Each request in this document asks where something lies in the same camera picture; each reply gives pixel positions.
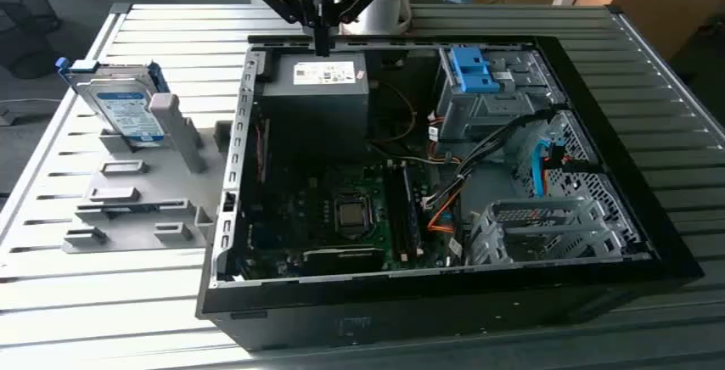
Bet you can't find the green motherboard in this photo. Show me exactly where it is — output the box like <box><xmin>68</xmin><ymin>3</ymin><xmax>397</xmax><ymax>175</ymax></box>
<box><xmin>240</xmin><ymin>157</ymin><xmax>457</xmax><ymax>280</ymax></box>

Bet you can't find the yellow wire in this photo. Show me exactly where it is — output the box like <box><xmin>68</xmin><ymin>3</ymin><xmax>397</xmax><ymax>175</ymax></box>
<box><xmin>367</xmin><ymin>81</ymin><xmax>417</xmax><ymax>146</ymax></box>

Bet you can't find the silver CPU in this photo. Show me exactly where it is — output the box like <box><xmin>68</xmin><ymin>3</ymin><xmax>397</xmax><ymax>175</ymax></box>
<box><xmin>337</xmin><ymin>203</ymin><xmax>368</xmax><ymax>226</ymax></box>

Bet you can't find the grey metal drive cage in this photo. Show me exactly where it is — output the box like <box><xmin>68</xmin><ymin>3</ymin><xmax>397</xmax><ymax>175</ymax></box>
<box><xmin>435</xmin><ymin>47</ymin><xmax>567</xmax><ymax>144</ymax></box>

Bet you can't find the RAM stick with blue label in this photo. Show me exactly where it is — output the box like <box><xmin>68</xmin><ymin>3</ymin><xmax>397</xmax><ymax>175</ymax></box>
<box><xmin>100</xmin><ymin>203</ymin><xmax>170</xmax><ymax>215</ymax></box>

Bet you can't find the blue plastic drive latch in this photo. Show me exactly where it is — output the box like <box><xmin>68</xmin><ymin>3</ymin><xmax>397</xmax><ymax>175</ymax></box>
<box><xmin>449</xmin><ymin>47</ymin><xmax>504</xmax><ymax>94</ymax></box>

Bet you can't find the orange wire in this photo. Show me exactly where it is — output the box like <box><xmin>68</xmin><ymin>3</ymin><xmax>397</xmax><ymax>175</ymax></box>
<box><xmin>423</xmin><ymin>174</ymin><xmax>471</xmax><ymax>233</ymax></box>

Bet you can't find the white floor cable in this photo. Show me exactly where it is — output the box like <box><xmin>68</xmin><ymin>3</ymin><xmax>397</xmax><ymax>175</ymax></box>
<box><xmin>0</xmin><ymin>97</ymin><xmax>64</xmax><ymax>110</ymax></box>

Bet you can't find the blue data wire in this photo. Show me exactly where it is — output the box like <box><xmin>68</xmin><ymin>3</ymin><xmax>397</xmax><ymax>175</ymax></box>
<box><xmin>531</xmin><ymin>136</ymin><xmax>562</xmax><ymax>198</ymax></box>

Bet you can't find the black power wire with plug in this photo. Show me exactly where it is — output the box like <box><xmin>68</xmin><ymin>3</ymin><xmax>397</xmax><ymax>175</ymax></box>
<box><xmin>540</xmin><ymin>140</ymin><xmax>602</xmax><ymax>174</ymax></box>

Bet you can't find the grey power supply unit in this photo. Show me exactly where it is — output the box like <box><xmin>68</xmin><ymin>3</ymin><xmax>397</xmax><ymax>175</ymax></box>
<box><xmin>257</xmin><ymin>51</ymin><xmax>372</xmax><ymax>163</ymax></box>

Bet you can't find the brown wooden cabinet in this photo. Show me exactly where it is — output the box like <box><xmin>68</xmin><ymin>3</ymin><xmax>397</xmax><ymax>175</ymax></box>
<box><xmin>575</xmin><ymin>0</ymin><xmax>725</xmax><ymax>62</ymax></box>

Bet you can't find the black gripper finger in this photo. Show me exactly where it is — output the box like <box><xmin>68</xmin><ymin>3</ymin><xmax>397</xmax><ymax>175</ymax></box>
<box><xmin>242</xmin><ymin>0</ymin><xmax>325</xmax><ymax>57</ymax></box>
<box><xmin>324</xmin><ymin>0</ymin><xmax>407</xmax><ymax>57</ymax></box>

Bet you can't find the black mesh waste basket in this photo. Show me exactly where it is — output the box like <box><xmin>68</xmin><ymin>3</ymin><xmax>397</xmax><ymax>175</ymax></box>
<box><xmin>0</xmin><ymin>0</ymin><xmax>62</xmax><ymax>81</ymax></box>

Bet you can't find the hard disk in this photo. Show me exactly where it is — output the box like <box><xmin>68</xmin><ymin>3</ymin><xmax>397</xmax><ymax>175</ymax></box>
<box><xmin>54</xmin><ymin>58</ymin><xmax>170</xmax><ymax>149</ymax></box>

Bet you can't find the black graphics card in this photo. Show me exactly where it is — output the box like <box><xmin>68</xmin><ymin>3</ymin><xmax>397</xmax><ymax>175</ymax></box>
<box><xmin>301</xmin><ymin>245</ymin><xmax>385</xmax><ymax>276</ymax></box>

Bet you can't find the RAM stick in slot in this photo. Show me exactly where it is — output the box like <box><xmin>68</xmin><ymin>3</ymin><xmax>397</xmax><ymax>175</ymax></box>
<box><xmin>399</xmin><ymin>161</ymin><xmax>427</xmax><ymax>259</ymax></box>

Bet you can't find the grey parts rack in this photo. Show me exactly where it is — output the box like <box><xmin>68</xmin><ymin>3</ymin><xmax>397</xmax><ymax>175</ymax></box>
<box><xmin>60</xmin><ymin>92</ymin><xmax>234</xmax><ymax>255</ymax></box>

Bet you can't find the black cable bundle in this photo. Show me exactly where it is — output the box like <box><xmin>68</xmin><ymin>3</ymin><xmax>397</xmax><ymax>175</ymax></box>
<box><xmin>449</xmin><ymin>109</ymin><xmax>562</xmax><ymax>180</ymax></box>

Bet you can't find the grey metal disk bay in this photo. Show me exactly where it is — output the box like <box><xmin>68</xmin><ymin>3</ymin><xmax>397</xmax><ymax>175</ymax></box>
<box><xmin>464</xmin><ymin>194</ymin><xmax>640</xmax><ymax>266</ymax></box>

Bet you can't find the black PC case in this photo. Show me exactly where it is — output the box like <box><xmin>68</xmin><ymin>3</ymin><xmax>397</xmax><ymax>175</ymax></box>
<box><xmin>193</xmin><ymin>34</ymin><xmax>706</xmax><ymax>352</ymax></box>

